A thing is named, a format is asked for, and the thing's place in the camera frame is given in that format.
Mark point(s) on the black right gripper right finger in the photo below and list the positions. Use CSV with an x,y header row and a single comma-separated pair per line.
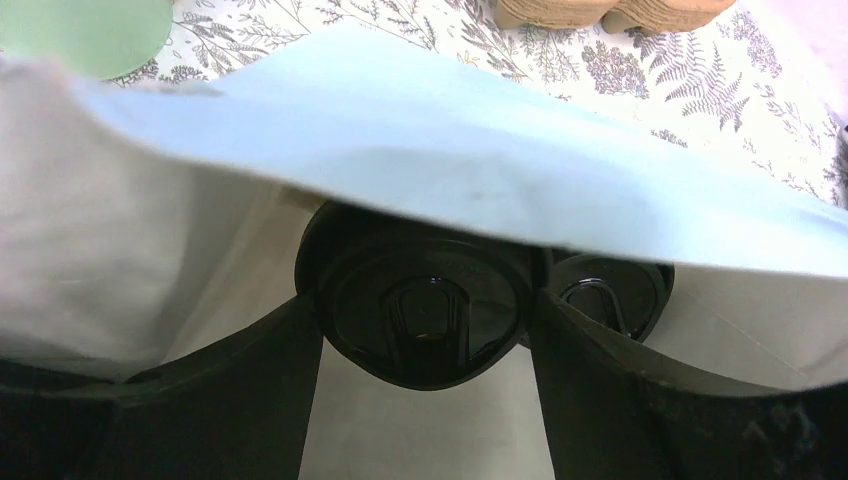
x,y
614,408

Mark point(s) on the light blue paper bag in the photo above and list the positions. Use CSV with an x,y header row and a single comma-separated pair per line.
x,y
139,226

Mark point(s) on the brown cardboard cup carrier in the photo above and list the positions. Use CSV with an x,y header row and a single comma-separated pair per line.
x,y
615,16

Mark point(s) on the floral table mat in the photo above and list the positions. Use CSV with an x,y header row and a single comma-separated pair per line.
x,y
731,84

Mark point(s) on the green cup holder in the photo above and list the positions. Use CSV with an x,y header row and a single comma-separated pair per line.
x,y
102,39

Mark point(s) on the black cup lid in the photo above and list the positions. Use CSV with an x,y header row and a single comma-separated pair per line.
x,y
416,305
626,296

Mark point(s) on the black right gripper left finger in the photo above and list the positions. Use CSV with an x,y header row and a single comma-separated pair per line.
x,y
236,409

